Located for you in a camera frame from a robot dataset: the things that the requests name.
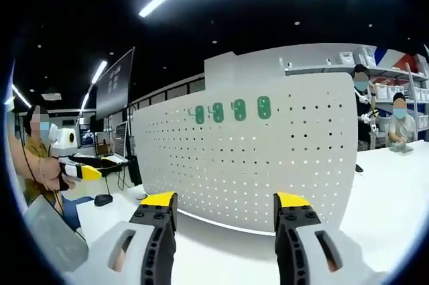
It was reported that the shelf with white bins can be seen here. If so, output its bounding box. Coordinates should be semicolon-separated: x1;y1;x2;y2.
338;46;429;101

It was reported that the black framed glass partition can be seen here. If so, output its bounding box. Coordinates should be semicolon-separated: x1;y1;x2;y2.
129;75;206;115

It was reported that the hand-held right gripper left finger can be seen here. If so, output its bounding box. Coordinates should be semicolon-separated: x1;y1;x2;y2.
63;191;178;285

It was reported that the short ceiling light strip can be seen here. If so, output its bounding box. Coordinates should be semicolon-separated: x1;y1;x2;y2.
90;60;109;84

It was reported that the black computer mouse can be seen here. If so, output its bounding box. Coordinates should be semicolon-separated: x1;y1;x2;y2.
93;193;113;207

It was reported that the large black display screen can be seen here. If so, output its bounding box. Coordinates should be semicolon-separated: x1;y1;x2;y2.
95;46;135;121

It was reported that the clear plastic tray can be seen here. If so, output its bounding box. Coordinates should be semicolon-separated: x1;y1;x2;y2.
389;143;416;156

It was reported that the person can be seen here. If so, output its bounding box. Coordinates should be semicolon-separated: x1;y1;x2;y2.
19;105;97;232
387;93;417;148
353;63;381;152

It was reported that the person at left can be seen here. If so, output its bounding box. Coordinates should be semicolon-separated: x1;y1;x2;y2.
19;105;97;232

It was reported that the brown box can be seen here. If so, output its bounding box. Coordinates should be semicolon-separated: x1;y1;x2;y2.
95;131;112;156

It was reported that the grey mesh office chair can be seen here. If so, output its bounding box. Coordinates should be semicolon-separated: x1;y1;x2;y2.
23;193;90;274

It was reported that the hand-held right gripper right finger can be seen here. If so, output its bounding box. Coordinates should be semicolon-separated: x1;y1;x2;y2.
273;191;388;285

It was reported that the green hook assembly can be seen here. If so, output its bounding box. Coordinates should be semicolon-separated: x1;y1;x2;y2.
188;104;205;125
233;98;247;121
257;95;271;119
207;102;225;123

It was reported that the white perforated mounting plate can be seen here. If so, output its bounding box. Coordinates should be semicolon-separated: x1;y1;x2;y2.
129;72;359;235

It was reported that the small desktop monitor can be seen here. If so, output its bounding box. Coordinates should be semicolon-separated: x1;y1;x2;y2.
77;123;94;148

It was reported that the grey metal shelf rack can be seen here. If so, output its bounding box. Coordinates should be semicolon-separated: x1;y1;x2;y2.
368;45;429;147
280;56;358;76

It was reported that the white laptop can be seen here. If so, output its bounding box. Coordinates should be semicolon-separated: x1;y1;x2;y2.
102;121;131;166

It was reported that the person's left hand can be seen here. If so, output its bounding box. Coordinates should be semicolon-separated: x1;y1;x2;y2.
40;156;77;192

